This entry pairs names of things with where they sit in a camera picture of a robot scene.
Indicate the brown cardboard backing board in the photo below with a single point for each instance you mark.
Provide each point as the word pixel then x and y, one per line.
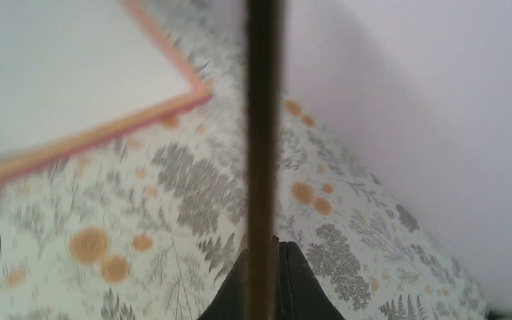
pixel 263 81

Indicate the floral patterned table mat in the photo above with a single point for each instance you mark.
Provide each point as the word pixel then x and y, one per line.
pixel 148 226

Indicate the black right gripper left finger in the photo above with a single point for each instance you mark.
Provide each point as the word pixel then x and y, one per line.
pixel 228 303

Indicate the pink wooden picture frame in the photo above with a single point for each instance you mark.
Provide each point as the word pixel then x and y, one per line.
pixel 106 128

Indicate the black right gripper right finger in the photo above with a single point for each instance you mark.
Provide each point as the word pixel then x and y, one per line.
pixel 298 294

